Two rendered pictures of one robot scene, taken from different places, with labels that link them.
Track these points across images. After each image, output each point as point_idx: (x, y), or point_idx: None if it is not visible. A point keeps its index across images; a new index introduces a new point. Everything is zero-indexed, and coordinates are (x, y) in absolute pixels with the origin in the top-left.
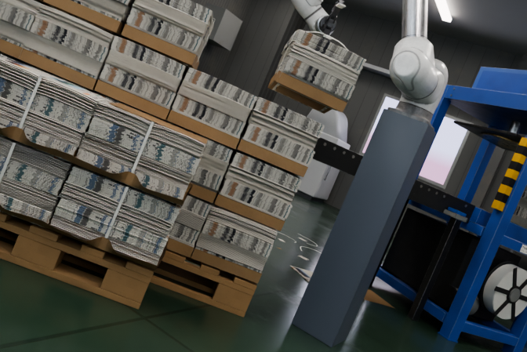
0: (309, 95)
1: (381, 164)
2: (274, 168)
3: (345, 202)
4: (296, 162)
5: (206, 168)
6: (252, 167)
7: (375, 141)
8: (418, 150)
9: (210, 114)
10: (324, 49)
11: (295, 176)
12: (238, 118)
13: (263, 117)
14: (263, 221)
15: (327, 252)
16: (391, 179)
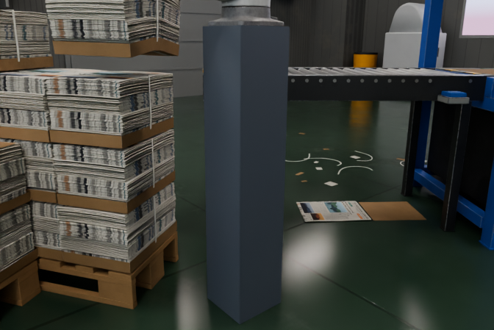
0: (90, 53)
1: (218, 97)
2: (93, 149)
3: (206, 155)
4: (108, 135)
5: (37, 170)
6: (72, 155)
7: (206, 71)
8: (244, 64)
9: (15, 115)
10: None
11: (124, 148)
12: (37, 109)
13: (59, 98)
14: (107, 208)
15: (209, 215)
16: (231, 114)
